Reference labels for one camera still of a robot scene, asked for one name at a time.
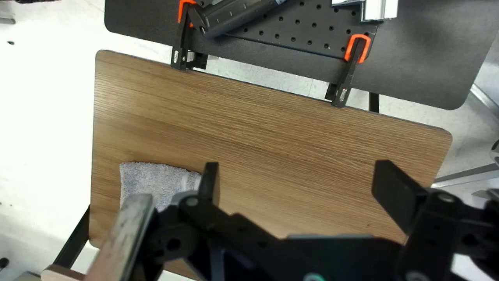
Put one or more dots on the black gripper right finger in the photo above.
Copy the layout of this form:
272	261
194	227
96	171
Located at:
397	193

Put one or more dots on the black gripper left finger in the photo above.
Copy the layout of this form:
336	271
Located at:
210	185

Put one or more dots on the grey terry towel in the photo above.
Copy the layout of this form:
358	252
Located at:
168	185

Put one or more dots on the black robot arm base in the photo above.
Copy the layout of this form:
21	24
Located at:
228	15

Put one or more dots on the orange black clamp left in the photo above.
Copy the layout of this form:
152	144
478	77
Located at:
182	57

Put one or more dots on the orange black clamp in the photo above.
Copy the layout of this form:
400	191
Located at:
182	57
356	54

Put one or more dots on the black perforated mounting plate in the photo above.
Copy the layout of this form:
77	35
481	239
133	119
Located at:
431	54

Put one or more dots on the orange black clamp right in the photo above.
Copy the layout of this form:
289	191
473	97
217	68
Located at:
356	54

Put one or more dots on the black table leg frame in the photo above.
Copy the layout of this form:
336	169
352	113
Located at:
74	244

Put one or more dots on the silver aluminium extrusion bracket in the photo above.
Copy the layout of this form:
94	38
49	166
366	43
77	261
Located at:
372	10

